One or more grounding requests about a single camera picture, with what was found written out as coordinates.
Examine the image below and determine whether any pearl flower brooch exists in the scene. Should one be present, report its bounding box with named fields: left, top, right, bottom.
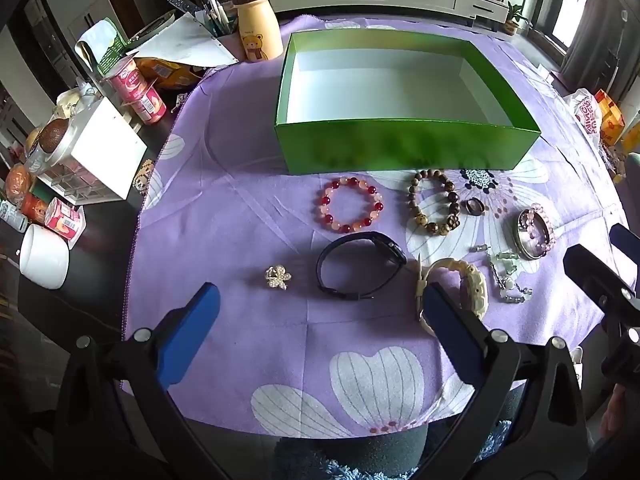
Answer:
left=265, top=265, right=291, bottom=291

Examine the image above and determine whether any white paper sheet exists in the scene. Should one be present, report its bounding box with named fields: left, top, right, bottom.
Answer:
left=124, top=12, right=239, bottom=69

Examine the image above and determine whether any pale green bead necklace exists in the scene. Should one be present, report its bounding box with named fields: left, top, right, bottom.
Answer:
left=487, top=251, right=534, bottom=306

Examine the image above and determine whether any brown round bread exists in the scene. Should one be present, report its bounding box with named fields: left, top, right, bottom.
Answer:
left=39, top=119, right=69, bottom=154

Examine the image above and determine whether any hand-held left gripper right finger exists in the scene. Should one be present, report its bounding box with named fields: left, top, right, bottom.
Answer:
left=420, top=282, right=592, bottom=480

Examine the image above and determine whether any person's right hand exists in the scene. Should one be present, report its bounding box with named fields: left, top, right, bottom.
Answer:
left=601, top=384, right=640, bottom=442

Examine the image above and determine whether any small bear-shaped trinket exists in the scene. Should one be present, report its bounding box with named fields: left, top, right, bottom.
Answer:
left=132, top=159, right=157, bottom=197

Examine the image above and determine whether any red and pink bead bracelet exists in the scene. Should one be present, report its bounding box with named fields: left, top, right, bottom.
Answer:
left=316, top=176, right=387, bottom=234

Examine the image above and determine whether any pink crystal bead bracelet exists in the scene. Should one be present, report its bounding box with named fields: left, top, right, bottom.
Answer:
left=520, top=202, right=557, bottom=254

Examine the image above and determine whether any black fitness band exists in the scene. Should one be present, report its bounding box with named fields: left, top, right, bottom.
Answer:
left=316, top=231, right=408, bottom=302

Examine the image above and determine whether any orange snack packet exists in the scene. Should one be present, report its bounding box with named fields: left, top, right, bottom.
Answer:
left=135, top=57, right=202, bottom=89

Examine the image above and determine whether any ivory hair stick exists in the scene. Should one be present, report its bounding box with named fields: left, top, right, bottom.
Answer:
left=414, top=255, right=427, bottom=322

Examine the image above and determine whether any silver bangle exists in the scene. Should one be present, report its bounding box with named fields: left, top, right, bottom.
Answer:
left=516, top=208, right=556, bottom=260

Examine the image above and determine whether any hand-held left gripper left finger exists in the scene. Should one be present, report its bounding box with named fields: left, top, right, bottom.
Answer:
left=52, top=282, right=231, bottom=480

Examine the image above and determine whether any brown wooden bead bracelet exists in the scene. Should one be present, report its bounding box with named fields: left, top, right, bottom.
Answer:
left=407, top=170, right=461, bottom=236

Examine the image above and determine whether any purple floral tablecloth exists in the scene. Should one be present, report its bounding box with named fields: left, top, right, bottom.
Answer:
left=120, top=12, right=631, bottom=438

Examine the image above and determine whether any white printed plastic bag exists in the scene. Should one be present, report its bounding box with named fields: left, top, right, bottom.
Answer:
left=566, top=88, right=602, bottom=144

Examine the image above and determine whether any yellow bear bottle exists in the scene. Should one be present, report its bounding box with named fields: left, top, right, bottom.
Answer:
left=231, top=0, right=284, bottom=63

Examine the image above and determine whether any ivory carved bracelet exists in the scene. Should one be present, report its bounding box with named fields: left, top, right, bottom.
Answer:
left=418, top=257, right=488, bottom=333

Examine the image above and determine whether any pen holder with pens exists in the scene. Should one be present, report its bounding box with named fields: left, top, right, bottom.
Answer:
left=196, top=0, right=239, bottom=39

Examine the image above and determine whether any white drawer organizer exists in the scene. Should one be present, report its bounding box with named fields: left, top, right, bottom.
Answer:
left=37, top=96, right=149, bottom=204

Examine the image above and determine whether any green and white packet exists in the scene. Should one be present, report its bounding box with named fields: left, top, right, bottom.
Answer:
left=75, top=17, right=131, bottom=79

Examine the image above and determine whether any small potted plant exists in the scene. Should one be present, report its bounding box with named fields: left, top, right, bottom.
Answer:
left=502, top=1, right=532, bottom=37

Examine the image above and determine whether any green cardboard box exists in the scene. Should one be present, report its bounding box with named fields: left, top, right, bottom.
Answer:
left=274, top=30, right=542, bottom=176

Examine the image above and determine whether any white mug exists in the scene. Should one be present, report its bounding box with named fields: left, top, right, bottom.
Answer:
left=19, top=224, right=70, bottom=290

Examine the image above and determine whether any blue fluffy cloth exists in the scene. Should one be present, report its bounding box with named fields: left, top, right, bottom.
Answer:
left=287, top=419, right=513, bottom=480

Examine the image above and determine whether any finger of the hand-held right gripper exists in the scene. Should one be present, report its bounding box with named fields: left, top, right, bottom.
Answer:
left=563, top=244, right=640, bottom=386
left=609, top=223, right=640, bottom=261

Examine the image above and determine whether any orange and yellow packet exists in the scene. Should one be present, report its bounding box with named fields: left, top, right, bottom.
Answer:
left=594, top=89, right=627, bottom=147

